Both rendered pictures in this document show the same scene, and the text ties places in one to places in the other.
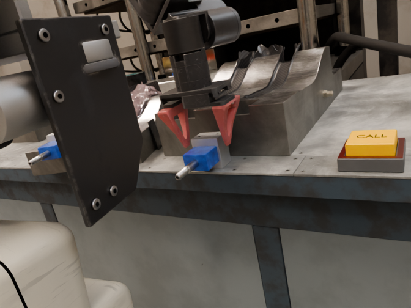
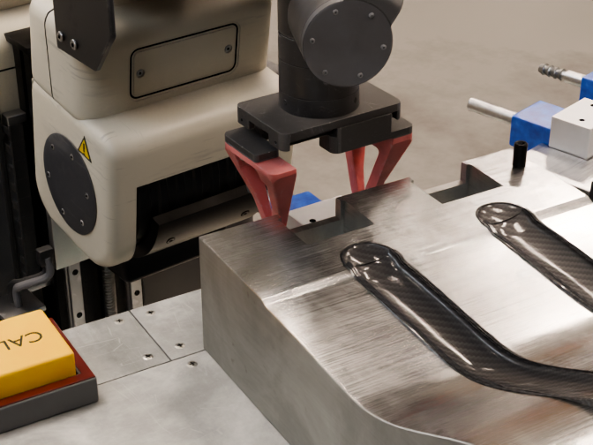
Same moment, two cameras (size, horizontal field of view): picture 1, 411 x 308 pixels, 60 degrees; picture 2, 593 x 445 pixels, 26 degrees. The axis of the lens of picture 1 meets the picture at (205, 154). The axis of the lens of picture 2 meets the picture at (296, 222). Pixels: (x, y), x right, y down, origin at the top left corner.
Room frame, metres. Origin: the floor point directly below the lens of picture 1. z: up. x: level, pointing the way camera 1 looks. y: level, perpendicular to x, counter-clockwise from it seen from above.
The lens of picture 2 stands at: (0.93, -0.76, 1.32)
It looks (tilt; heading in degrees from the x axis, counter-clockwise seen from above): 30 degrees down; 117
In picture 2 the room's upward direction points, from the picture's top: straight up
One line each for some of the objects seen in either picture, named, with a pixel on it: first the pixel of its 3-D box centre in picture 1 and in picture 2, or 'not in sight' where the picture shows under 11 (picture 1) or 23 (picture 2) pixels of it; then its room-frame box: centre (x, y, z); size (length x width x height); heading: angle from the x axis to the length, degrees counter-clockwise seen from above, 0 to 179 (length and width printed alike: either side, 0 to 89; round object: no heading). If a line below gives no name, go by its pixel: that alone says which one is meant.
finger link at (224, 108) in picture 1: (215, 118); (289, 177); (0.56, -0.03, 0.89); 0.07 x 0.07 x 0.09; 60
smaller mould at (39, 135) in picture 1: (46, 123); not in sight; (1.25, 0.52, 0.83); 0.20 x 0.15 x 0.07; 147
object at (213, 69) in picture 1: (216, 64); not in sight; (1.79, -0.14, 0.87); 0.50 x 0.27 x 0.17; 147
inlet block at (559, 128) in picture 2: not in sight; (534, 125); (0.67, 0.20, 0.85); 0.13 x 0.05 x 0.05; 164
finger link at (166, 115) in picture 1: (188, 120); (348, 160); (0.58, 0.02, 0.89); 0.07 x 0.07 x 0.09; 60
